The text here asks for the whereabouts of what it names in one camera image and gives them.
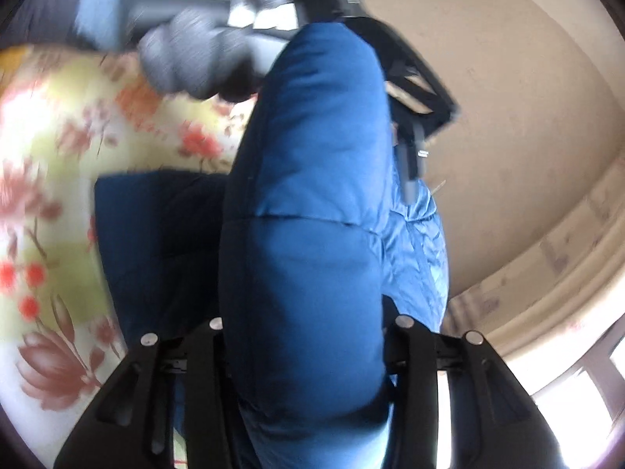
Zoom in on person's dark clothing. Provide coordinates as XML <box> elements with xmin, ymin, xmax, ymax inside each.
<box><xmin>0</xmin><ymin>0</ymin><xmax>98</xmax><ymax>50</ymax></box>

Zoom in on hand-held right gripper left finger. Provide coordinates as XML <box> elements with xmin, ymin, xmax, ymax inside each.
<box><xmin>54</xmin><ymin>317</ymin><xmax>240</xmax><ymax>469</ymax></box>

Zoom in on person's left forearm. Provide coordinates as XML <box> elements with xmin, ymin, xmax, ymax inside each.
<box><xmin>73</xmin><ymin>0</ymin><xmax>162</xmax><ymax>52</ymax></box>

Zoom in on floral bed sheet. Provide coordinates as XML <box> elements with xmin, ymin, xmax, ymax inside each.
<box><xmin>0</xmin><ymin>44</ymin><xmax>255</xmax><ymax>469</ymax></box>

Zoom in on person's left hand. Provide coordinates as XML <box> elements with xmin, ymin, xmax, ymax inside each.
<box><xmin>137</xmin><ymin>0</ymin><xmax>300</xmax><ymax>103</ymax></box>

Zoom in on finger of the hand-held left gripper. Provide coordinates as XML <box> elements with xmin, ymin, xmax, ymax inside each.
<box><xmin>398</xmin><ymin>122</ymin><xmax>430</xmax><ymax>203</ymax></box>

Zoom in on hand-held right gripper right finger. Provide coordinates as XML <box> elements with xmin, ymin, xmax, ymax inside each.
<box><xmin>386</xmin><ymin>315</ymin><xmax>570</xmax><ymax>469</ymax></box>

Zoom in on blue puffer jacket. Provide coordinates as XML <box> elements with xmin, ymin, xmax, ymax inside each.
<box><xmin>93</xmin><ymin>22</ymin><xmax>450</xmax><ymax>469</ymax></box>

